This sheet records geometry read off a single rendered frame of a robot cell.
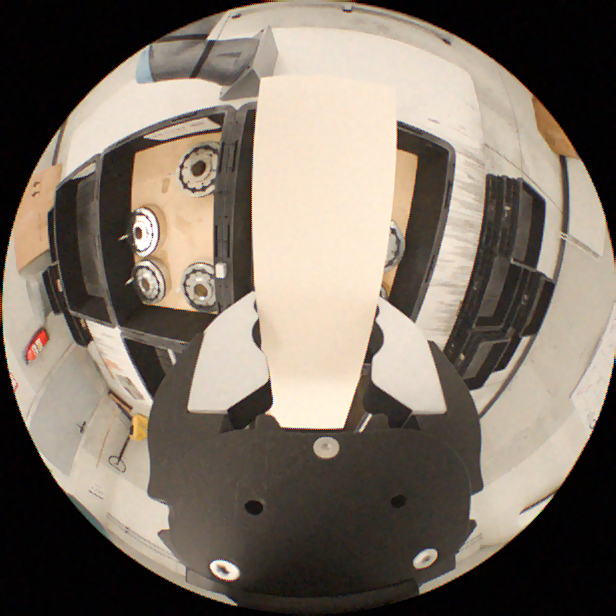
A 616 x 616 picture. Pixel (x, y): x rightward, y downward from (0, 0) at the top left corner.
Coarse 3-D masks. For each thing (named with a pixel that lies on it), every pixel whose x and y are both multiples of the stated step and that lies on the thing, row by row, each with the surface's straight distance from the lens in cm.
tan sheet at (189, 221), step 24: (168, 144) 48; (192, 144) 44; (144, 168) 51; (168, 168) 47; (144, 192) 51; (168, 192) 46; (168, 216) 46; (192, 216) 43; (168, 240) 47; (192, 240) 44; (168, 264) 49; (216, 312) 48
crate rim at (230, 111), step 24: (168, 120) 37; (120, 144) 45; (216, 168) 30; (96, 192) 49; (216, 192) 30; (96, 216) 49; (216, 216) 30; (216, 288) 33; (144, 336) 49; (168, 336) 45
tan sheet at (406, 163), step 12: (396, 156) 41; (408, 156) 42; (396, 168) 40; (408, 168) 41; (396, 180) 40; (408, 180) 41; (396, 192) 40; (408, 192) 41; (396, 204) 40; (408, 204) 41; (396, 216) 40; (408, 216) 41; (384, 276) 42
